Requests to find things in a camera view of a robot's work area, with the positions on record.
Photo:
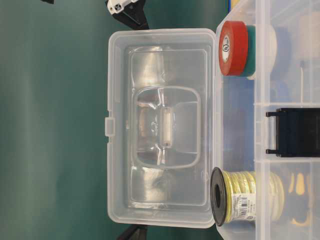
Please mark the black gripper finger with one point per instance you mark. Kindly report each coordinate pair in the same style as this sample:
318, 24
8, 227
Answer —
134, 232

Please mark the red electrical tape roll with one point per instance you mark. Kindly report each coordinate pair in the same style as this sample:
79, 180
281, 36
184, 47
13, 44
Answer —
233, 48

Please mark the clear plastic tool box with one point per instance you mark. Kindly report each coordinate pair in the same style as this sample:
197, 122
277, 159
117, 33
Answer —
173, 117

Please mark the black tool box latch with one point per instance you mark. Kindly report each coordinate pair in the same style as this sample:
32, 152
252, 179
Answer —
297, 132

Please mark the black gripper finger with white mount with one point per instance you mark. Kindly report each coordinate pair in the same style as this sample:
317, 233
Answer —
129, 12

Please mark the white tape roll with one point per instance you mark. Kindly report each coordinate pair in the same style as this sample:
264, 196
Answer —
273, 45

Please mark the green electrical tape roll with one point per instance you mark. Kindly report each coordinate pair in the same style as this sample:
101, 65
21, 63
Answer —
250, 66

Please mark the yellow wire spool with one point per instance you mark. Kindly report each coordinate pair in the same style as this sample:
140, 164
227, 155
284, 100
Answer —
232, 196

